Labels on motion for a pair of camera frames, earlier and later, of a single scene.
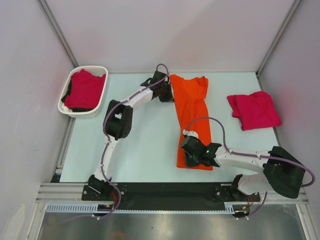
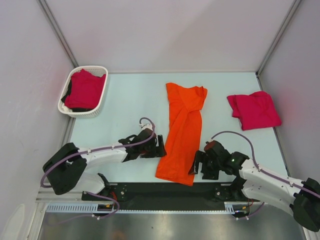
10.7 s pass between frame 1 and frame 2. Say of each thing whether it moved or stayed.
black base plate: stayed
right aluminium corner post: stayed
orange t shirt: moved
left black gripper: moved
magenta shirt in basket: stayed
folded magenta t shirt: stayed
